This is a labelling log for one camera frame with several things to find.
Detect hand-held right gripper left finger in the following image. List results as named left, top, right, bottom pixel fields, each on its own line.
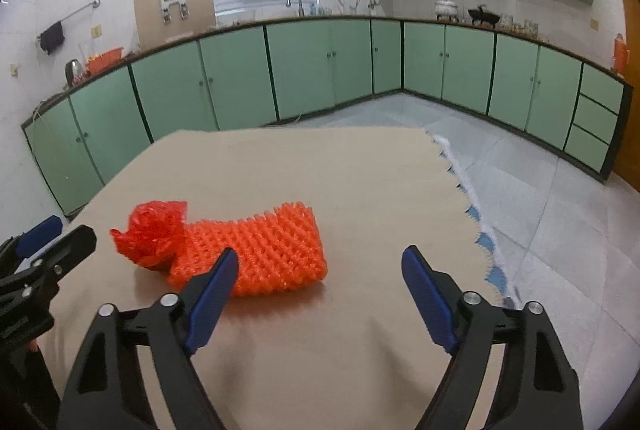
left=57, top=247, right=240, bottom=430

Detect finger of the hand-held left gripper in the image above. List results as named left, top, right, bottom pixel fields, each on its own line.
left=32, top=225, right=97, bottom=286
left=0, top=215, right=63, bottom=261

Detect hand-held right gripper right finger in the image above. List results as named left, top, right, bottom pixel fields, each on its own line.
left=401, top=245, right=585, bottom=430

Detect orange foam fruit net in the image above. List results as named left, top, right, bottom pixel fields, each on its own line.
left=167, top=201, right=328, bottom=297

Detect small crumpled red plastic bag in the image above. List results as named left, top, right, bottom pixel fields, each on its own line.
left=110, top=200, right=188, bottom=271

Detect striped blue white table cover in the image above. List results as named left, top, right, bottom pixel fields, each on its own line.
left=432, top=133, right=521, bottom=306

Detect orange plastic basin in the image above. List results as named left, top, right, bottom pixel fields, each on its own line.
left=85, top=47, right=125, bottom=74

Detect dark hanging cloth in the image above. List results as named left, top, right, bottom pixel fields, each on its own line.
left=39, top=21, right=66, bottom=55

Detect metal towel bar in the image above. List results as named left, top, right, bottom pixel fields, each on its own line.
left=36, top=0, right=101, bottom=42

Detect cardboard box on counter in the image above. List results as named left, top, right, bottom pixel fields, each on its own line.
left=133, top=0, right=217, bottom=54

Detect green kitchen base cabinets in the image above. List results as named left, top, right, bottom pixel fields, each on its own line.
left=21, top=15, right=628, bottom=218

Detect wooden door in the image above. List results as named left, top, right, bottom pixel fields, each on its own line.
left=612, top=0, right=640, bottom=191

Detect black wok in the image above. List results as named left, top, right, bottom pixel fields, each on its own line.
left=467, top=4, right=501, bottom=27

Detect row of glass jars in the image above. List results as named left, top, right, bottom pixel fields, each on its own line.
left=500, top=13, right=541, bottom=35

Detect orange bottle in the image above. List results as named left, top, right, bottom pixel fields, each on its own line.
left=612, top=34, right=631, bottom=74

